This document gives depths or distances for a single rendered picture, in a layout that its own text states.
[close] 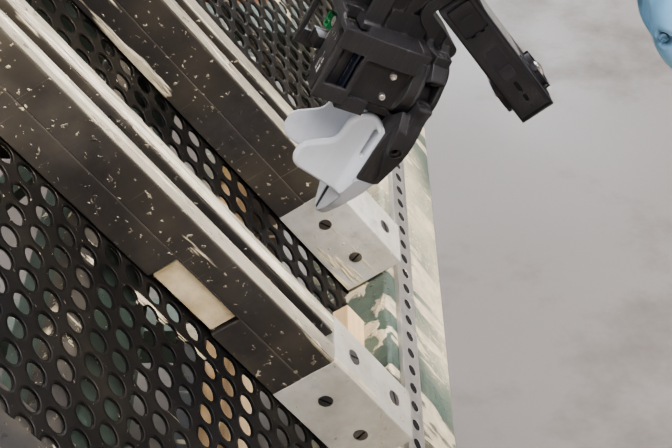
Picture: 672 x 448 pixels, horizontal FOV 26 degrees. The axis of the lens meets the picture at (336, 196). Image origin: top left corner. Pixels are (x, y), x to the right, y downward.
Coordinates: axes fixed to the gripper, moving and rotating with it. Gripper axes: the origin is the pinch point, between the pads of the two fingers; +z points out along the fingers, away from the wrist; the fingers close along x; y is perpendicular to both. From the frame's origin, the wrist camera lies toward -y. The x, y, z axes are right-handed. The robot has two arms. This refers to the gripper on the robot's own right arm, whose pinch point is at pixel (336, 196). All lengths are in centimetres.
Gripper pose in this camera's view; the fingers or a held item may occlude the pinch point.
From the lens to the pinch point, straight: 101.1
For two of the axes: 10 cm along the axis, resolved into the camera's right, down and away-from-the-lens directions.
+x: 1.9, 5.9, -7.8
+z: -4.5, 7.6, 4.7
